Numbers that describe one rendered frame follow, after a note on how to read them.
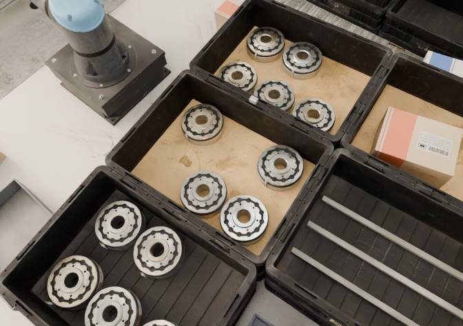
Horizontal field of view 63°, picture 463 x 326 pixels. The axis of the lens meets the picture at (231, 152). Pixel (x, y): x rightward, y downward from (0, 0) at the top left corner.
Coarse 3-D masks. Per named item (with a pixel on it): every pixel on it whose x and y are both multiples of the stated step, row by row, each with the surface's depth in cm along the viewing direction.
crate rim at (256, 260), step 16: (176, 80) 89; (208, 80) 89; (160, 96) 87; (240, 96) 86; (272, 112) 84; (304, 128) 81; (320, 160) 78; (128, 176) 79; (160, 192) 76; (304, 192) 75; (176, 208) 75; (208, 224) 73; (288, 224) 72; (224, 240) 71; (272, 240) 71; (256, 256) 70
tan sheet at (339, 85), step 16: (240, 48) 106; (224, 64) 104; (256, 64) 103; (272, 64) 103; (336, 64) 101; (288, 80) 100; (304, 80) 100; (320, 80) 99; (336, 80) 99; (352, 80) 99; (368, 80) 98; (304, 96) 97; (320, 96) 97; (336, 96) 97; (352, 96) 96; (336, 112) 94; (336, 128) 92
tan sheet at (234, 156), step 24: (168, 144) 93; (192, 144) 93; (216, 144) 92; (240, 144) 92; (264, 144) 92; (144, 168) 90; (168, 168) 90; (192, 168) 90; (216, 168) 89; (240, 168) 89; (312, 168) 88; (168, 192) 87; (240, 192) 86; (264, 192) 86; (288, 192) 86; (216, 216) 84; (240, 216) 84; (264, 240) 81
